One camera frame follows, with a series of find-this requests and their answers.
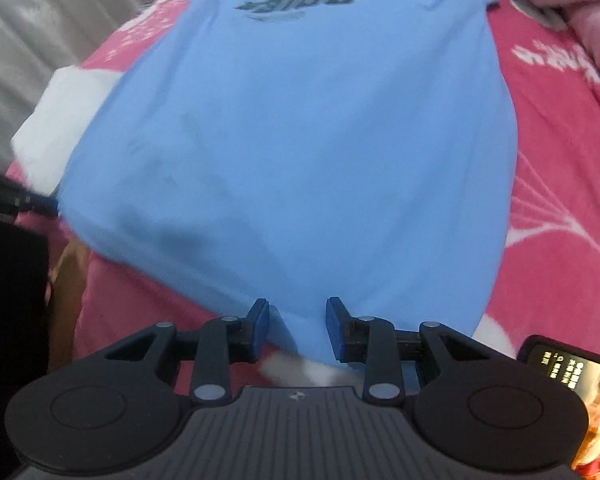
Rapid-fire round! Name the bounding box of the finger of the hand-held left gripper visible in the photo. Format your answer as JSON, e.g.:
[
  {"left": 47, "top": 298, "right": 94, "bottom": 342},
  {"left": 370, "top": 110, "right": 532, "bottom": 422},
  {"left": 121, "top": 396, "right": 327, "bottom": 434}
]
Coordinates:
[{"left": 0, "top": 167, "right": 62, "bottom": 218}]

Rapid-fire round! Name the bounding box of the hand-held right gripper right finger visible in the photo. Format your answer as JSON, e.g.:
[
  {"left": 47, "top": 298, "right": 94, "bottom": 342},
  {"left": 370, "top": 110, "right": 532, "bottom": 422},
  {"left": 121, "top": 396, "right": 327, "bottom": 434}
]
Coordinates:
[{"left": 325, "top": 297, "right": 490, "bottom": 407}]

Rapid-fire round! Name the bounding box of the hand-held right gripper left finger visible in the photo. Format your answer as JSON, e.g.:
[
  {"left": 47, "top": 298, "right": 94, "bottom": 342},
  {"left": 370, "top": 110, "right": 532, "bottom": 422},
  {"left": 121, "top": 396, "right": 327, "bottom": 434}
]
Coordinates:
[{"left": 102, "top": 299, "right": 272, "bottom": 406}]

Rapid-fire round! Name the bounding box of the light blue t-shirt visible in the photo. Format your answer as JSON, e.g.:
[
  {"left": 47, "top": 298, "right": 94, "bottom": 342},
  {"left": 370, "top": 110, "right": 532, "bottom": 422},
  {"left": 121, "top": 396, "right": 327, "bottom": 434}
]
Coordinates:
[{"left": 60, "top": 0, "right": 518, "bottom": 361}]

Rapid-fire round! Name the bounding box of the grey curtain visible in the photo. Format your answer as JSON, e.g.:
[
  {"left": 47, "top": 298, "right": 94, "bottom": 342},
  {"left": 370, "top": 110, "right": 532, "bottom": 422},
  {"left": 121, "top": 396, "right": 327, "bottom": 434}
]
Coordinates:
[{"left": 0, "top": 0, "right": 186, "bottom": 131}]

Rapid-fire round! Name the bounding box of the black phone with lit screen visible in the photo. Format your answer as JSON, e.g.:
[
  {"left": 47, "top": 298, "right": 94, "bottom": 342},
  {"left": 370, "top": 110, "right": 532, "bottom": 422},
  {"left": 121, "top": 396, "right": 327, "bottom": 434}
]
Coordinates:
[{"left": 517, "top": 334, "right": 600, "bottom": 473}]

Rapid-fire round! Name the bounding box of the pink floral blanket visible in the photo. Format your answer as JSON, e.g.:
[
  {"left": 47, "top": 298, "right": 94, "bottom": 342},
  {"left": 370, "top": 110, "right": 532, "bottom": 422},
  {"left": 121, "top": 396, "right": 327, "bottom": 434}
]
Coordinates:
[{"left": 5, "top": 0, "right": 600, "bottom": 480}]

